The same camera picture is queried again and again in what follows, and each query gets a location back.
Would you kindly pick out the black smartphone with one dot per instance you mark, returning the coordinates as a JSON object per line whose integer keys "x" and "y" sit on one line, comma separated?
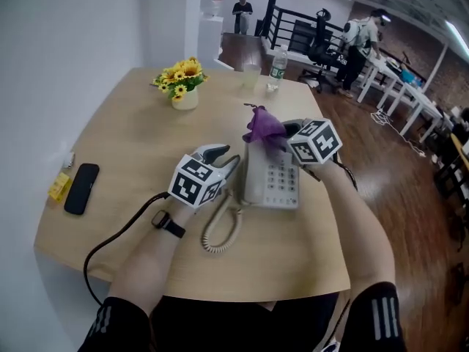
{"x": 80, "y": 189}

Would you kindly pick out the small yellow box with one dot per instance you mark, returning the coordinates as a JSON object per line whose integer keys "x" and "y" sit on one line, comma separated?
{"x": 58, "y": 186}

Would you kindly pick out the white water dispenser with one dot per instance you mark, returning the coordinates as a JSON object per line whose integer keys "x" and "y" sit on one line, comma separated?
{"x": 210, "y": 35}

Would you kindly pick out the grey telephone handset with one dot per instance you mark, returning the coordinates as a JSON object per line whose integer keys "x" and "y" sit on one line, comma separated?
{"x": 253, "y": 182}

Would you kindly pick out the person's white shoe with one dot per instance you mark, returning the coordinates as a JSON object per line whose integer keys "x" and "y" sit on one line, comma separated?
{"x": 329, "y": 347}

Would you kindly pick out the light wooden side table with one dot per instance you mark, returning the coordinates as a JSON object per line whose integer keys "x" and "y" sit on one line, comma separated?
{"x": 459, "y": 147}

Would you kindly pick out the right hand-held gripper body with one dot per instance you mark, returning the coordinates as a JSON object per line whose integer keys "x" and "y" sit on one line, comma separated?
{"x": 315, "y": 141}

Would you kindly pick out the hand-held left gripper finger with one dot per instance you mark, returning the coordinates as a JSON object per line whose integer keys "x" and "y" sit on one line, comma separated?
{"x": 231, "y": 167}

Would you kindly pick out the person's black clothing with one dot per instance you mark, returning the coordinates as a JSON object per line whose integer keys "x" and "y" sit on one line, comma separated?
{"x": 238, "y": 328}

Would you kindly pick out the white table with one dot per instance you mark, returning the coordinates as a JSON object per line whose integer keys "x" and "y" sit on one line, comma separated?
{"x": 373, "y": 68}
{"x": 417, "y": 94}

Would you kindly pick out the black metal railing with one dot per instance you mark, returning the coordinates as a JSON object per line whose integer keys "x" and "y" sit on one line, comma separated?
{"x": 278, "y": 24}

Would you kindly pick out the blue bag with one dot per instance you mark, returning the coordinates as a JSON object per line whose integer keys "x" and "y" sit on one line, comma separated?
{"x": 408, "y": 75}

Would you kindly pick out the grey desk telephone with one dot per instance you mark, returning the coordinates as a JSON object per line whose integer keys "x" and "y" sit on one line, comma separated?
{"x": 282, "y": 182}

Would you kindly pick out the white plastic bag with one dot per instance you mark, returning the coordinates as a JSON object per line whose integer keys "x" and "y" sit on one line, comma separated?
{"x": 244, "y": 23}

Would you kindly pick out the black office chair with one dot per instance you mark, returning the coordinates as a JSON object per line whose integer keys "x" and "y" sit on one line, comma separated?
{"x": 318, "y": 50}

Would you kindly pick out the small white plug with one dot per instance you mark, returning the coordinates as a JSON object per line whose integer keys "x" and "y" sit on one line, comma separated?
{"x": 69, "y": 160}

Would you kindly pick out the yellow artificial sunflowers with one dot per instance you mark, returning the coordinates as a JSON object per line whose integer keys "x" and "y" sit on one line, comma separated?
{"x": 183, "y": 72}

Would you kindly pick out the ceiling tube light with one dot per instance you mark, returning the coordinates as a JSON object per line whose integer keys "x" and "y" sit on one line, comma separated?
{"x": 454, "y": 31}

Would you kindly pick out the clear plastic water bottle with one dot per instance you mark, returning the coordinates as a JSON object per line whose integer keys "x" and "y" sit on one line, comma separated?
{"x": 277, "y": 72}

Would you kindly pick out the white flower vase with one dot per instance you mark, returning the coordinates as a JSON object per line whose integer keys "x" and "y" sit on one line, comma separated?
{"x": 187, "y": 101}

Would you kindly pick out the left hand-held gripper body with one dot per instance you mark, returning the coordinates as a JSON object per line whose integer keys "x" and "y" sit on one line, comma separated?
{"x": 190, "y": 182}

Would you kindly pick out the person's right forearm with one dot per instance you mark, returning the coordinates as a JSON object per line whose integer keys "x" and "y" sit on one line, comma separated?
{"x": 359, "y": 233}

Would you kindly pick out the clear plastic cup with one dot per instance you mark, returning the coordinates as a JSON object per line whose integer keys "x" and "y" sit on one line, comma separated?
{"x": 251, "y": 77}

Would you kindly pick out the white backpack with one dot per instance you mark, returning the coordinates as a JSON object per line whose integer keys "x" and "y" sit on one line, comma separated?
{"x": 351, "y": 31}

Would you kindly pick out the purple cloth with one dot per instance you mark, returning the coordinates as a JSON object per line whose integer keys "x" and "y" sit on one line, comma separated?
{"x": 262, "y": 127}

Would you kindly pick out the person's left forearm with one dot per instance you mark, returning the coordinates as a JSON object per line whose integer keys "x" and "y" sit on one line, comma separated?
{"x": 146, "y": 262}

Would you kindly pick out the black smartwatch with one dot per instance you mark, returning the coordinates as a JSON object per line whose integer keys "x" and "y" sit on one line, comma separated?
{"x": 161, "y": 219}

